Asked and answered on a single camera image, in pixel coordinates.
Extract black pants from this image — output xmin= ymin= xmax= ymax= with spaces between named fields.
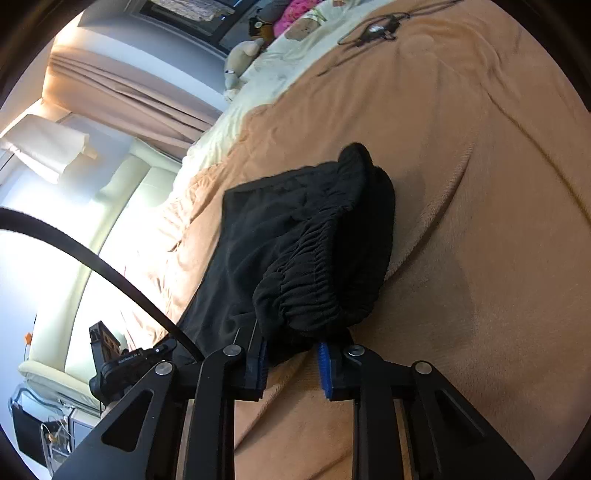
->
xmin=179 ymin=143 xmax=396 ymax=366

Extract cream padded headboard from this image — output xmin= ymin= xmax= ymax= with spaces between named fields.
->
xmin=15 ymin=139 xmax=181 ymax=413

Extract white cloth hanging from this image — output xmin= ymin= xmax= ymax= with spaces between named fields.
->
xmin=1 ymin=114 xmax=98 ymax=181

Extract pink curtain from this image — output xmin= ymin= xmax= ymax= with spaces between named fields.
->
xmin=43 ymin=46 xmax=221 ymax=159

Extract orange blanket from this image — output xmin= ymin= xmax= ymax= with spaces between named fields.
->
xmin=125 ymin=1 xmax=590 ymax=479

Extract beige plush toy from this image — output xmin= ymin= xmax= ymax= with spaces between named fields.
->
xmin=224 ymin=38 xmax=264 ymax=102

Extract cream bed sheet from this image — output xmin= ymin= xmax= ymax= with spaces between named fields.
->
xmin=172 ymin=1 xmax=388 ymax=194

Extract dark plush toy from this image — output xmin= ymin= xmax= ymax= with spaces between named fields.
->
xmin=249 ymin=16 xmax=276 ymax=43

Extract black strap cable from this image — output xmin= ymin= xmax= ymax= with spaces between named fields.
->
xmin=0 ymin=207 xmax=206 ymax=363

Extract black cable on bed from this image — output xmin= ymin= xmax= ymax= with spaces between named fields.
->
xmin=315 ymin=0 xmax=463 ymax=77

